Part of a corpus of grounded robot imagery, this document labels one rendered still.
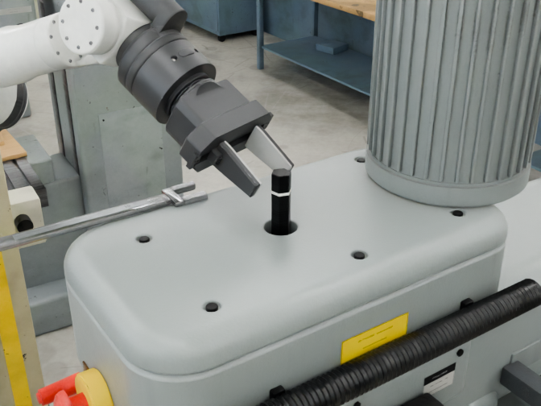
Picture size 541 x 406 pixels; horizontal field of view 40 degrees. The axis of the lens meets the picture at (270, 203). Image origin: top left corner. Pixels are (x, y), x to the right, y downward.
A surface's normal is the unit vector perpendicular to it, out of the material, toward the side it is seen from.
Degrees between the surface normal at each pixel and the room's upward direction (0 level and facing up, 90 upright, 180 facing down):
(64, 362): 0
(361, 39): 90
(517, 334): 90
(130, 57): 70
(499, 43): 90
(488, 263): 90
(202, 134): 52
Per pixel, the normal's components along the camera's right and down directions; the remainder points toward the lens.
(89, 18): -0.48, 0.19
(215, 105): 0.40, -0.61
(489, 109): 0.14, 0.47
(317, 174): 0.00, -0.88
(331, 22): -0.83, 0.26
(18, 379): 0.55, 0.40
